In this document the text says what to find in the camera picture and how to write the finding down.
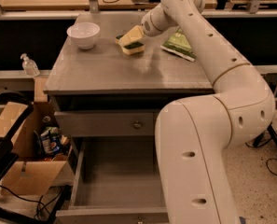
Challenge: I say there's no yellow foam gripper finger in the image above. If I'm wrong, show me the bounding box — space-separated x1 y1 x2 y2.
118 25 144 47

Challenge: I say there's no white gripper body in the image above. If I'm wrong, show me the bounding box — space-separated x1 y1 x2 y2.
141 3 177 36

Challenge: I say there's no green and yellow sponge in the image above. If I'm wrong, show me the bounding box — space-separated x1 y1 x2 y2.
115 35 145 55

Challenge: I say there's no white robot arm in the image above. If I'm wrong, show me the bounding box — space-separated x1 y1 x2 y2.
118 0 275 224

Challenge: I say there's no grey wooden drawer cabinet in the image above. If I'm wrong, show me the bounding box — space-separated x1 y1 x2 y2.
43 12 215 224

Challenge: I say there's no grey middle drawer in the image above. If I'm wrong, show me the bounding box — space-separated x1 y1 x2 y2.
55 110 158 137

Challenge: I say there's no open grey bottom drawer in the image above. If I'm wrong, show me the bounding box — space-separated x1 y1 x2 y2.
57 136 169 224

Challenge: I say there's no green chip bag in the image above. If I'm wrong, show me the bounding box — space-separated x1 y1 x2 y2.
160 29 196 62

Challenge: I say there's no white ceramic bowl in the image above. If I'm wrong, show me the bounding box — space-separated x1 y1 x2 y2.
67 22 101 49

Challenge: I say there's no clear sanitizer pump bottle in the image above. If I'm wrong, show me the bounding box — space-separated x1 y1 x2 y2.
21 53 40 77

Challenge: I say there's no crumpled snack packaging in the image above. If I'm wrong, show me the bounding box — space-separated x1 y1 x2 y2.
34 126 69 157

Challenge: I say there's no open cardboard box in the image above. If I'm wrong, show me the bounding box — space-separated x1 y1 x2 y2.
1 77 75 195

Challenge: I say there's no black chair frame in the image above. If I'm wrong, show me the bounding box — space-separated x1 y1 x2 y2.
0 89 34 180

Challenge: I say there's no black floor cable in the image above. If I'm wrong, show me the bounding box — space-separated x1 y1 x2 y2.
244 133 277 179

